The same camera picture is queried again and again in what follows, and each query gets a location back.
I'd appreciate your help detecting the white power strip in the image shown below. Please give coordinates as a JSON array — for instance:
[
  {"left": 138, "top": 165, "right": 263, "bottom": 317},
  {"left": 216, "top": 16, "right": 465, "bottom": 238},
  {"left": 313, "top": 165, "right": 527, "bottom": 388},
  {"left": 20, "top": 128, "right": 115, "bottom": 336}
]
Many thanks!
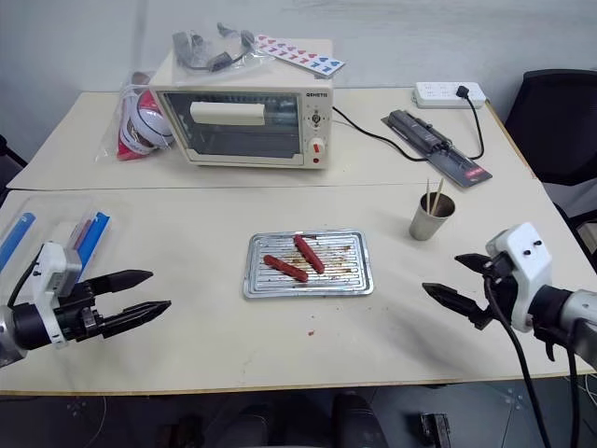
[{"left": 411, "top": 81, "right": 487, "bottom": 110}]

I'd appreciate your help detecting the black packaged tool on card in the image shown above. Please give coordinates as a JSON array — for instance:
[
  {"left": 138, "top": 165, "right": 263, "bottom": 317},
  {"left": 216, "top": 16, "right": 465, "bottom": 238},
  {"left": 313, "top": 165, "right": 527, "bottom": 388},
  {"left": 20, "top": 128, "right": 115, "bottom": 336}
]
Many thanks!
[{"left": 380, "top": 108, "right": 493, "bottom": 189}]

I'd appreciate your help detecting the black office chair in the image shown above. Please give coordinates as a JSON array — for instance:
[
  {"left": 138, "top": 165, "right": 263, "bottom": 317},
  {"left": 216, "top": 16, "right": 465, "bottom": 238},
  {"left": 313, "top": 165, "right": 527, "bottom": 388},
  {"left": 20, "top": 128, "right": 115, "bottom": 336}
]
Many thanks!
[{"left": 502, "top": 68, "right": 597, "bottom": 189}]

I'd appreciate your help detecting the dark chair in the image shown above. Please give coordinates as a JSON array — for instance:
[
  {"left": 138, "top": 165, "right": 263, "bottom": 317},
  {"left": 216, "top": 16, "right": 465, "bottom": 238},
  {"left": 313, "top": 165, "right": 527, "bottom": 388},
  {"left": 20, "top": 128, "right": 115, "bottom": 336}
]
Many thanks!
[{"left": 0, "top": 133, "right": 29, "bottom": 189}]

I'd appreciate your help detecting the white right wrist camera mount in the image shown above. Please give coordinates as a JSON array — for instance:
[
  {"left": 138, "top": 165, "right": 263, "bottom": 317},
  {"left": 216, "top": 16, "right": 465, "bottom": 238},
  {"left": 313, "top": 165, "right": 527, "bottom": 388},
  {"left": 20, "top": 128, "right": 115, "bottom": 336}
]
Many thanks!
[{"left": 484, "top": 222, "right": 554, "bottom": 334}]

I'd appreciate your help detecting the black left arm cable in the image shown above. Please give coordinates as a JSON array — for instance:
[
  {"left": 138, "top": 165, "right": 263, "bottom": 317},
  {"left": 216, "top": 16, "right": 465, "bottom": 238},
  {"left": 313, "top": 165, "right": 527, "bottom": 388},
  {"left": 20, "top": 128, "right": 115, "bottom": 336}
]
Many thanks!
[{"left": 6, "top": 259, "right": 42, "bottom": 310}]

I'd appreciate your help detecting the blue and white box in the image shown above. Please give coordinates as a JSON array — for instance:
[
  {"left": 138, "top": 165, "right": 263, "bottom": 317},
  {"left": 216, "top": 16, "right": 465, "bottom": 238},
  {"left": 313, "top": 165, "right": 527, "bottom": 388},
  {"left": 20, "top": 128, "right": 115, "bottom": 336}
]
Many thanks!
[
  {"left": 0, "top": 212, "right": 38, "bottom": 268},
  {"left": 68, "top": 210, "right": 114, "bottom": 263}
]

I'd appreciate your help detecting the black oven power cord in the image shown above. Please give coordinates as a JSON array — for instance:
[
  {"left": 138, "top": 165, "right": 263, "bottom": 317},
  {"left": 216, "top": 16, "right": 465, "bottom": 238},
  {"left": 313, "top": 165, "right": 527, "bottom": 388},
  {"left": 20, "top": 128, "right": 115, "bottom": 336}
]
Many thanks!
[{"left": 331, "top": 105, "right": 442, "bottom": 162}]

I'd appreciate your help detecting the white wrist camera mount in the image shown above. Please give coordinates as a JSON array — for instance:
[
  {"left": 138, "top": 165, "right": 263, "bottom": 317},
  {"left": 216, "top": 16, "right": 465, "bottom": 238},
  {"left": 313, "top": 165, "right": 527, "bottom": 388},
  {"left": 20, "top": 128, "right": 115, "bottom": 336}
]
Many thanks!
[
  {"left": 484, "top": 222, "right": 554, "bottom": 334},
  {"left": 34, "top": 241, "right": 83, "bottom": 350}
]

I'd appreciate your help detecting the dark rounded shape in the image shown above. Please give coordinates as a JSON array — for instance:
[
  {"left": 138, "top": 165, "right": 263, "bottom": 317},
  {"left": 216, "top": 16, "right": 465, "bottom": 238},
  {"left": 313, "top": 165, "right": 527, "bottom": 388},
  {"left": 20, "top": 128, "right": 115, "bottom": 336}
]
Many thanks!
[{"left": 329, "top": 390, "right": 389, "bottom": 448}]

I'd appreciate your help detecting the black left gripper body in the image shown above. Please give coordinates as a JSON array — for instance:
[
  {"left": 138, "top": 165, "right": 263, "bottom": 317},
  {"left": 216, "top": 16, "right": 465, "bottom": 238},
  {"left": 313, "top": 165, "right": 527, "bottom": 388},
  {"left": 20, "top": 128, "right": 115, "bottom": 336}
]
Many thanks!
[{"left": 54, "top": 279, "right": 106, "bottom": 344}]

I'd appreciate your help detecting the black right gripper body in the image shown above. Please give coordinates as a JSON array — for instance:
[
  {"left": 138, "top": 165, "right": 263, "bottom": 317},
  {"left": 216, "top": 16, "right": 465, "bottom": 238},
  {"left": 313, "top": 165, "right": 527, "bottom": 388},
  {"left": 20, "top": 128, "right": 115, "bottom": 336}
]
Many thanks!
[{"left": 483, "top": 251, "right": 521, "bottom": 324}]

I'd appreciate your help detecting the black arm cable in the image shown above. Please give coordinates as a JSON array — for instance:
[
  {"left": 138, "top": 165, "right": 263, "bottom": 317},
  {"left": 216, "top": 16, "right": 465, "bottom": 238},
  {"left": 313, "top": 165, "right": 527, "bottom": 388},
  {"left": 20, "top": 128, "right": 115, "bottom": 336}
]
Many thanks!
[
  {"left": 482, "top": 273, "right": 557, "bottom": 448},
  {"left": 6, "top": 259, "right": 42, "bottom": 310}
]

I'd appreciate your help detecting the black plug with cable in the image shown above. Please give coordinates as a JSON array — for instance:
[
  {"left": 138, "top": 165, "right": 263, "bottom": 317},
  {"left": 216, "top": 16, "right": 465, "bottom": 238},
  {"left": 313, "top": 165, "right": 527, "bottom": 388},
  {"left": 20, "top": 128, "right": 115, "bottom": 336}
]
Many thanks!
[{"left": 437, "top": 84, "right": 486, "bottom": 162}]

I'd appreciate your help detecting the clear bag with red-white ball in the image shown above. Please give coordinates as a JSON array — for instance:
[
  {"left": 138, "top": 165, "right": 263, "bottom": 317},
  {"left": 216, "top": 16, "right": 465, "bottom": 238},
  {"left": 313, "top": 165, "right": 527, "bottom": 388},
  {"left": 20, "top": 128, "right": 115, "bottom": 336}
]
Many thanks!
[{"left": 94, "top": 69, "right": 177, "bottom": 165}]

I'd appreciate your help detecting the white sheet with heart stickers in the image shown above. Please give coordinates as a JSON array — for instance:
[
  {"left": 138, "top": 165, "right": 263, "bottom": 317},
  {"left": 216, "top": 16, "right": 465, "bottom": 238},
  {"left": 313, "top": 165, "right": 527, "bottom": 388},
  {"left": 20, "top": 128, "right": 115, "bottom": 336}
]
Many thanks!
[{"left": 253, "top": 33, "right": 347, "bottom": 78}]

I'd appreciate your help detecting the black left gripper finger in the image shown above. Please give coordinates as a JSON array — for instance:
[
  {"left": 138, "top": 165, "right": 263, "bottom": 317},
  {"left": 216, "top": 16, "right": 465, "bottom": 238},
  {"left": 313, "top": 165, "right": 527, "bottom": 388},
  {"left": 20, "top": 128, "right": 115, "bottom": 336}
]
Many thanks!
[
  {"left": 88, "top": 269, "right": 155, "bottom": 296},
  {"left": 99, "top": 300, "right": 173, "bottom": 340}
]

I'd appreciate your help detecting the red sausage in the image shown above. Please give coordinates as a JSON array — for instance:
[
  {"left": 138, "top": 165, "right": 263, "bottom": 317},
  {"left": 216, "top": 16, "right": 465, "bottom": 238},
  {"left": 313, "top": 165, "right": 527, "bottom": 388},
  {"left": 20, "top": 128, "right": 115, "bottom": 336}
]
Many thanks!
[
  {"left": 262, "top": 254, "right": 310, "bottom": 284},
  {"left": 292, "top": 233, "right": 326, "bottom": 274}
]

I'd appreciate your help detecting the cream toaster oven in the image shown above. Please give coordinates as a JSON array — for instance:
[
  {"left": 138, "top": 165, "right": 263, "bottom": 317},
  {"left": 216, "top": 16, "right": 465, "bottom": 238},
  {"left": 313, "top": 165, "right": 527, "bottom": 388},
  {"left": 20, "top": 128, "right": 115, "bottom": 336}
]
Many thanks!
[{"left": 149, "top": 38, "right": 335, "bottom": 172}]

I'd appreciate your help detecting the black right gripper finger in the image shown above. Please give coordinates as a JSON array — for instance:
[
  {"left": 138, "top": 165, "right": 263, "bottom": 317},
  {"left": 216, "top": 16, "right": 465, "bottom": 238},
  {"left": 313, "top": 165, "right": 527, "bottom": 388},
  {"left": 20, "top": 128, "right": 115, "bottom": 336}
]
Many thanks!
[
  {"left": 421, "top": 281, "right": 492, "bottom": 331},
  {"left": 454, "top": 252, "right": 492, "bottom": 277}
]

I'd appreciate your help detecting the clear plastic storage box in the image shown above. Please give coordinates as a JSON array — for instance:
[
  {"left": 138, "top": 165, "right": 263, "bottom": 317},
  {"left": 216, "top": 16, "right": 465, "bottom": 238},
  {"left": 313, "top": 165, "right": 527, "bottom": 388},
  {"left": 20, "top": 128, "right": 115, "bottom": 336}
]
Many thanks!
[{"left": 0, "top": 194, "right": 117, "bottom": 282}]

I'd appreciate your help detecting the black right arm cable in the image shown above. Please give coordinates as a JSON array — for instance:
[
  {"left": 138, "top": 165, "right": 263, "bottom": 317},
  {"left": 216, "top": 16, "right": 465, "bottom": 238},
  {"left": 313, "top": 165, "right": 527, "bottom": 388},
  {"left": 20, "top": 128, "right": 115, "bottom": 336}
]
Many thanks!
[{"left": 482, "top": 273, "right": 557, "bottom": 448}]

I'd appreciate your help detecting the dark blocky shape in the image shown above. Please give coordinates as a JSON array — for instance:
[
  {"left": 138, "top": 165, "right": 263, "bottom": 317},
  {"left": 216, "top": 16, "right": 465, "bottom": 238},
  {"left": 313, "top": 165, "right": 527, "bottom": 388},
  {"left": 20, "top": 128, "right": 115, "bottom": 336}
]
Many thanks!
[{"left": 418, "top": 412, "right": 452, "bottom": 448}]

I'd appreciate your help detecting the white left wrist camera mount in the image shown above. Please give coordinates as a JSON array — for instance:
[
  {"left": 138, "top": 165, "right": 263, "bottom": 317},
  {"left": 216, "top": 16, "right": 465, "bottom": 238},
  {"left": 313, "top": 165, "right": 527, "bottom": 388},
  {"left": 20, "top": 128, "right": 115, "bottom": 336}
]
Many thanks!
[{"left": 34, "top": 241, "right": 83, "bottom": 350}]

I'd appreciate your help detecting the metal cup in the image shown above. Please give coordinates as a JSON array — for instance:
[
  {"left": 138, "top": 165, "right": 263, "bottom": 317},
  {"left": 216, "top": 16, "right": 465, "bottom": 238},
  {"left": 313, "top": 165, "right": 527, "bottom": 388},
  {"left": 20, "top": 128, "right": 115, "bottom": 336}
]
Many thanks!
[{"left": 409, "top": 192, "right": 456, "bottom": 242}]

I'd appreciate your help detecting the clear bag with black cables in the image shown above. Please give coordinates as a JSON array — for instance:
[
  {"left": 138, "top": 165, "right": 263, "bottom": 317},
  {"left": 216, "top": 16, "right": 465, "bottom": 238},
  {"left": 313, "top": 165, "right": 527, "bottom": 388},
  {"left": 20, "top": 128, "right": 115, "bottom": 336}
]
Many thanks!
[{"left": 171, "top": 21, "right": 257, "bottom": 75}]

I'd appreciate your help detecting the metal baking tray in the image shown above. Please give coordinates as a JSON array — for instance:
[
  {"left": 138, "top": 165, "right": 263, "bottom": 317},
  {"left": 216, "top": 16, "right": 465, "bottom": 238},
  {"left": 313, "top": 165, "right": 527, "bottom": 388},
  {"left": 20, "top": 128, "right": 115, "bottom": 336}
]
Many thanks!
[{"left": 242, "top": 229, "right": 376, "bottom": 301}]

